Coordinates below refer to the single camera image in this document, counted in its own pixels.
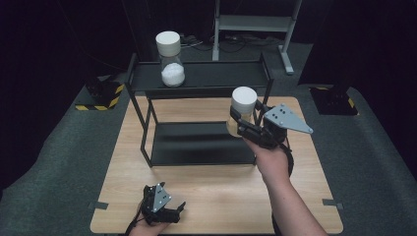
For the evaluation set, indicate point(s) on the black two-tier metal rack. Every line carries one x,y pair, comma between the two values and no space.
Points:
200,144

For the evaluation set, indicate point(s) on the person's right hand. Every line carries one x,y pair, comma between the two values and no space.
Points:
272,162

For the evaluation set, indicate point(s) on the person's left hand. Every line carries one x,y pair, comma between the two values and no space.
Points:
149,229

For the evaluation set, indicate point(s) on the glass jar with white granules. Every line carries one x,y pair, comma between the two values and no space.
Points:
172,75

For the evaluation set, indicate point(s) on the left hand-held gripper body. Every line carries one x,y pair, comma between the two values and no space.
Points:
159,198

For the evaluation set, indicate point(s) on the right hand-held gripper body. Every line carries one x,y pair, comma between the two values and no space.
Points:
285,119

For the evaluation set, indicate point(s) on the black base with striped tape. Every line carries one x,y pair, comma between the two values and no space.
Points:
100,95
334,101

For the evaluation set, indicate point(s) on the grey metal stand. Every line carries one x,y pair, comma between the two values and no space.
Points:
255,23

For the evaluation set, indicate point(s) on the grey tape piece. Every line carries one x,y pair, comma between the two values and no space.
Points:
332,203
98,205

